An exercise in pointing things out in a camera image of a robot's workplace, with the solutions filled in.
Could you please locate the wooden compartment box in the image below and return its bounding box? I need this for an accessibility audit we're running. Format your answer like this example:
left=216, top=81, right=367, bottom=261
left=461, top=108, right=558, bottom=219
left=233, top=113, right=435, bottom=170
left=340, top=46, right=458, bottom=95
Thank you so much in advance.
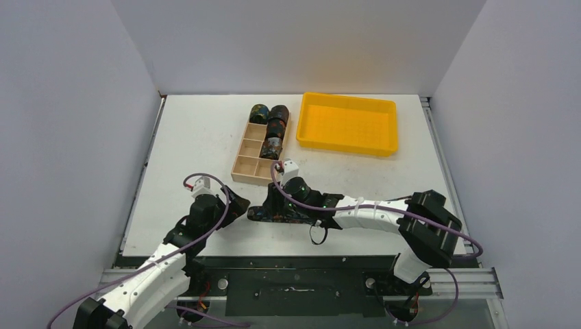
left=231, top=103, right=291, bottom=186

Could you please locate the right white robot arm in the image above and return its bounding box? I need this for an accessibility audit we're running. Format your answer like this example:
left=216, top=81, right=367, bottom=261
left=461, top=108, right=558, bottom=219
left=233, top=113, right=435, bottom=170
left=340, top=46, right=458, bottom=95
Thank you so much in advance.
left=257, top=177, right=462, bottom=294

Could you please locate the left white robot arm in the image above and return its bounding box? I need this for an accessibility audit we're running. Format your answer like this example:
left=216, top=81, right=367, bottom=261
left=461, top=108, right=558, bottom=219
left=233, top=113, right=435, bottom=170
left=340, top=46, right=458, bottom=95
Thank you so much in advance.
left=73, top=186, right=250, bottom=328

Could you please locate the rolled tie blue yellow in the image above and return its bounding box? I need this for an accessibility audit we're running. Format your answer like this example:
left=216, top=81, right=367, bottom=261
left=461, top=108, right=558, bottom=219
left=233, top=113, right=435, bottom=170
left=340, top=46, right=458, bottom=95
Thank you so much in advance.
left=249, top=103, right=270, bottom=125

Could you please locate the yellow plastic tray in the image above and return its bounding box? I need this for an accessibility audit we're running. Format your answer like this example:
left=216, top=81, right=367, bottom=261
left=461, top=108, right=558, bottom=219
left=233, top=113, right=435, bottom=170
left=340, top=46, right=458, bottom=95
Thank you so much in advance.
left=296, top=93, right=399, bottom=157

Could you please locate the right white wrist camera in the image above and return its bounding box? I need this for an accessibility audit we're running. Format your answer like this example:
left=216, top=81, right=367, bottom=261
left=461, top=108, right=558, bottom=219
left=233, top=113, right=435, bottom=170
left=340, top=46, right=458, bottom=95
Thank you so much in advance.
left=275, top=158, right=299, bottom=187

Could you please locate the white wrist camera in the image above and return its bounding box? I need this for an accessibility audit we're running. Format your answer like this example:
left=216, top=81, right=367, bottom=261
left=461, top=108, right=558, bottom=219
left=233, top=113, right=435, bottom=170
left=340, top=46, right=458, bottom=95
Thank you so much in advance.
left=190, top=176, right=213, bottom=199
left=275, top=158, right=299, bottom=187

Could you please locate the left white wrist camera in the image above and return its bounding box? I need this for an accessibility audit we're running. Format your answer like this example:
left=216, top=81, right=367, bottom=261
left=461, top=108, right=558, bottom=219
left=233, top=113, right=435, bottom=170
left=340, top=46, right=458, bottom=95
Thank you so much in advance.
left=190, top=176, right=213, bottom=199

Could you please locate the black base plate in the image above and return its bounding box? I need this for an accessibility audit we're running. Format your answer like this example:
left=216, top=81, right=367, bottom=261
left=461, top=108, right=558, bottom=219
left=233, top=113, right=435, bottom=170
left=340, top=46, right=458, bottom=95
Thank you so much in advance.
left=181, top=256, right=442, bottom=317

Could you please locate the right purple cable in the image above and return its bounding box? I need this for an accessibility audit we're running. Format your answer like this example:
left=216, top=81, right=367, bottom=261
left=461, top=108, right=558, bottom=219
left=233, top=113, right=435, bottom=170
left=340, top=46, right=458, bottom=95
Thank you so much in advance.
left=270, top=160, right=484, bottom=327

